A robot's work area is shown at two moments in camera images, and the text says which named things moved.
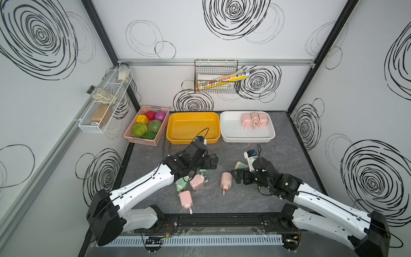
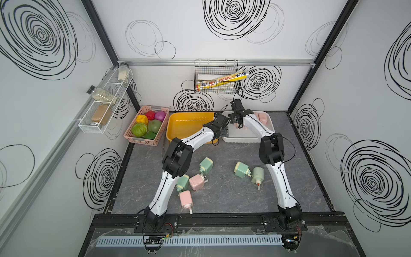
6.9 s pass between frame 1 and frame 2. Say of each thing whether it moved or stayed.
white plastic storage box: stayed
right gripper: moved
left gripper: moved
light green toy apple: stayed
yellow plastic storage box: stayed
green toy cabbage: stayed
